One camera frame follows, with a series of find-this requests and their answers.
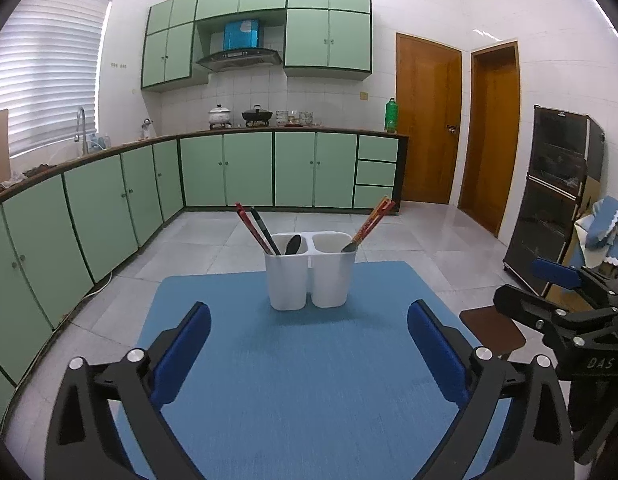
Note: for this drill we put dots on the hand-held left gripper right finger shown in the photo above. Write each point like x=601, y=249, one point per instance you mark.
x=436, y=350

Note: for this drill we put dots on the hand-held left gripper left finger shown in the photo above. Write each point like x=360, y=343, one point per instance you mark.
x=181, y=355

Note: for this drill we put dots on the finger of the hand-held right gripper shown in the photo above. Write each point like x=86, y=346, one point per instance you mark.
x=519, y=302
x=554, y=272

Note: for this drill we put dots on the white two-compartment utensil holder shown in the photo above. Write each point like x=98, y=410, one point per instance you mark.
x=289, y=280

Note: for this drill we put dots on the red-tipped patterned wooden chopstick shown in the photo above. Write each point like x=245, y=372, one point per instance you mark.
x=255, y=230
x=249, y=225

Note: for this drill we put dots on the black chopstick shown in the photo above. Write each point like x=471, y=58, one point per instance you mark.
x=268, y=232
x=264, y=230

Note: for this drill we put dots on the brown wooden stool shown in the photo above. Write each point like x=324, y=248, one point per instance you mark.
x=489, y=330

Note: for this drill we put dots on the black glass-door cabinet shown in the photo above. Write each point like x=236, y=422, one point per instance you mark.
x=549, y=200

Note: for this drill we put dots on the blue cloth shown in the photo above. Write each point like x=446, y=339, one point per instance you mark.
x=609, y=220

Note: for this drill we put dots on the cardboard box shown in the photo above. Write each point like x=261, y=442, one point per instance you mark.
x=591, y=192

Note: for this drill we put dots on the blue table mat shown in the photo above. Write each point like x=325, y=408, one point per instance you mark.
x=299, y=370

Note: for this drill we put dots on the brown wooden door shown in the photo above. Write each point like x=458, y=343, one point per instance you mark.
x=494, y=145
x=424, y=125

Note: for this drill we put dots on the black spoon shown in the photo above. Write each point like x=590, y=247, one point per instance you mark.
x=294, y=244

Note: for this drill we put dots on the green lower kitchen cabinets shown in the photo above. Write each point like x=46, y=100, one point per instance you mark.
x=114, y=200

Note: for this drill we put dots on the green kitchen cabinets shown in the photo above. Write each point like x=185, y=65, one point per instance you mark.
x=309, y=35
x=114, y=200

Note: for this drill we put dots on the green plastic bottle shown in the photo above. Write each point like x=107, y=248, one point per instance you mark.
x=391, y=116

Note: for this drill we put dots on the white cooking pot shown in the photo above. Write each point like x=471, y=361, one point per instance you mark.
x=220, y=116

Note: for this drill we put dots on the black wok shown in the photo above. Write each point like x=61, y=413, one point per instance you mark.
x=256, y=116

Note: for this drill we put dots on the metal sink faucet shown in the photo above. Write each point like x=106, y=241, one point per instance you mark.
x=81, y=120

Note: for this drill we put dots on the cluster of glass jars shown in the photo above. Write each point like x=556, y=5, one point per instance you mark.
x=294, y=119

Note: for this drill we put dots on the range hood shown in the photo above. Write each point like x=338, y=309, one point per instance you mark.
x=239, y=57

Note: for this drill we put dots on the white window blinds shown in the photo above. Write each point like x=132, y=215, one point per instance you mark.
x=49, y=75

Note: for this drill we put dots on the green upper kitchen cabinets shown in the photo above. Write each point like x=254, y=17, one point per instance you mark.
x=309, y=35

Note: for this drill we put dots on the small metal wall tap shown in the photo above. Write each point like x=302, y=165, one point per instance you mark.
x=146, y=127

